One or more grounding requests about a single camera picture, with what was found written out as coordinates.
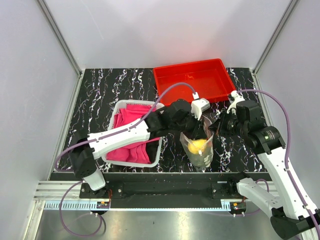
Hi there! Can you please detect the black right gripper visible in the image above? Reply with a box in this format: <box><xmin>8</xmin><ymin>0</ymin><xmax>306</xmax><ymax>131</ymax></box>
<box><xmin>208</xmin><ymin>108</ymin><xmax>248</xmax><ymax>138</ymax></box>

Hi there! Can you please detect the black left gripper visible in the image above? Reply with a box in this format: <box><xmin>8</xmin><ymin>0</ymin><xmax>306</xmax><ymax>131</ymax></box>
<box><xmin>170</xmin><ymin>110</ymin><xmax>207</xmax><ymax>141</ymax></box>

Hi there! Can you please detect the yellow fake fruit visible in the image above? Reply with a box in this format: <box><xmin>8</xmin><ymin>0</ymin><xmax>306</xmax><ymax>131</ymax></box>
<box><xmin>187</xmin><ymin>139</ymin><xmax>207</xmax><ymax>155</ymax></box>

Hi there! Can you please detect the clear zip top bag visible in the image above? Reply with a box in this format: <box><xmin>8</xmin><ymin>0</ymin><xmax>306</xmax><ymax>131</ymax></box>
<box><xmin>179</xmin><ymin>116</ymin><xmax>214</xmax><ymax>172</ymax></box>

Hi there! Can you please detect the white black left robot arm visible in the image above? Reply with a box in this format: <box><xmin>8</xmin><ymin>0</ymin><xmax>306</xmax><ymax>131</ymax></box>
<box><xmin>69</xmin><ymin>98</ymin><xmax>210</xmax><ymax>198</ymax></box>

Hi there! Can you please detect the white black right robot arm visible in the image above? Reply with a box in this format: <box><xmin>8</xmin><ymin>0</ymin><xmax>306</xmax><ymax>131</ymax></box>
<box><xmin>210</xmin><ymin>97</ymin><xmax>320</xmax><ymax>240</ymax></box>

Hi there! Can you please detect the green fake vegetable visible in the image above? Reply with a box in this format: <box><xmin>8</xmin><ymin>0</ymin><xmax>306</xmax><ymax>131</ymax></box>
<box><xmin>188</xmin><ymin>153</ymin><xmax>213</xmax><ymax>171</ymax></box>

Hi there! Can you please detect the red plastic tray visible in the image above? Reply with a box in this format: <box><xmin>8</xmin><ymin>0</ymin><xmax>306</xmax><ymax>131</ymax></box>
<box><xmin>153</xmin><ymin>58</ymin><xmax>236</xmax><ymax>103</ymax></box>

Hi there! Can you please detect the black cloth in basket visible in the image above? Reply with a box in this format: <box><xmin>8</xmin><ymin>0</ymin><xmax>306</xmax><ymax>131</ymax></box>
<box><xmin>145</xmin><ymin>140</ymin><xmax>159</xmax><ymax>164</ymax></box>

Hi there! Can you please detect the pink cloth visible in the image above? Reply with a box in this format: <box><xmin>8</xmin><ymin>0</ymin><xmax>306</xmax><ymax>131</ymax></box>
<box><xmin>106</xmin><ymin>104</ymin><xmax>160</xmax><ymax>165</ymax></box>

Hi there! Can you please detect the white perforated plastic basket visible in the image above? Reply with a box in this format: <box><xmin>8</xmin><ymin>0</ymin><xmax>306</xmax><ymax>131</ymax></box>
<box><xmin>102</xmin><ymin>100</ymin><xmax>162</xmax><ymax>168</ymax></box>

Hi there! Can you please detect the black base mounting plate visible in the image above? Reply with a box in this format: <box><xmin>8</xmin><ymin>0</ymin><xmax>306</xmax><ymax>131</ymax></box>
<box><xmin>79</xmin><ymin>172</ymin><xmax>271</xmax><ymax>210</ymax></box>

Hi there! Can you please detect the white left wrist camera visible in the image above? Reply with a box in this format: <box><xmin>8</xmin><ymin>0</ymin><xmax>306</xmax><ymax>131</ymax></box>
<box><xmin>191</xmin><ymin>92</ymin><xmax>210</xmax><ymax>121</ymax></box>

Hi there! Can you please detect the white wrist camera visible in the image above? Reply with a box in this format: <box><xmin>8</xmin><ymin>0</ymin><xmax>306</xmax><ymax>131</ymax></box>
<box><xmin>226</xmin><ymin>90</ymin><xmax>245</xmax><ymax>115</ymax></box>
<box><xmin>191</xmin><ymin>92</ymin><xmax>210</xmax><ymax>121</ymax></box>

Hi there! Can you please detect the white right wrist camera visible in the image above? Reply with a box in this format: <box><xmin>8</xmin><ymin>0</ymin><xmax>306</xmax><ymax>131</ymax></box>
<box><xmin>226</xmin><ymin>90</ymin><xmax>245</xmax><ymax>115</ymax></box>

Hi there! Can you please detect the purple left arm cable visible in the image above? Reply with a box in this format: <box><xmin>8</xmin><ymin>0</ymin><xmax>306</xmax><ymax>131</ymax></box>
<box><xmin>54</xmin><ymin>82</ymin><xmax>198</xmax><ymax>237</ymax></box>

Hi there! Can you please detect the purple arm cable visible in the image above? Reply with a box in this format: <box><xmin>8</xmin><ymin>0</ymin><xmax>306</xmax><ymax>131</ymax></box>
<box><xmin>207</xmin><ymin>89</ymin><xmax>320</xmax><ymax>240</ymax></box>
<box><xmin>54</xmin><ymin>82</ymin><xmax>198</xmax><ymax>237</ymax></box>

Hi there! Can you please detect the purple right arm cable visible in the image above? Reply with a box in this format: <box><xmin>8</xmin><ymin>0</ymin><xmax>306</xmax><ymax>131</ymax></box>
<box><xmin>207</xmin><ymin>89</ymin><xmax>320</xmax><ymax>240</ymax></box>

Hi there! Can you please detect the aluminium frame rail right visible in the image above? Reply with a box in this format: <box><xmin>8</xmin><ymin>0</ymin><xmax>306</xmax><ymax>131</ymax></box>
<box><xmin>252</xmin><ymin>0</ymin><xmax>300</xmax><ymax>75</ymax></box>

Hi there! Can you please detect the aluminium frame rail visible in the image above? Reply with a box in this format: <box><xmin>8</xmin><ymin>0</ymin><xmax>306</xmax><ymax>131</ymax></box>
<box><xmin>252</xmin><ymin>0</ymin><xmax>300</xmax><ymax>75</ymax></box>
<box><xmin>36</xmin><ymin>0</ymin><xmax>82</xmax><ymax>77</ymax></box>

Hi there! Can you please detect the aluminium frame rail left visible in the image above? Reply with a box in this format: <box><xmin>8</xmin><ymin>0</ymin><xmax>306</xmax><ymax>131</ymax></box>
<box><xmin>36</xmin><ymin>0</ymin><xmax>82</xmax><ymax>77</ymax></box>

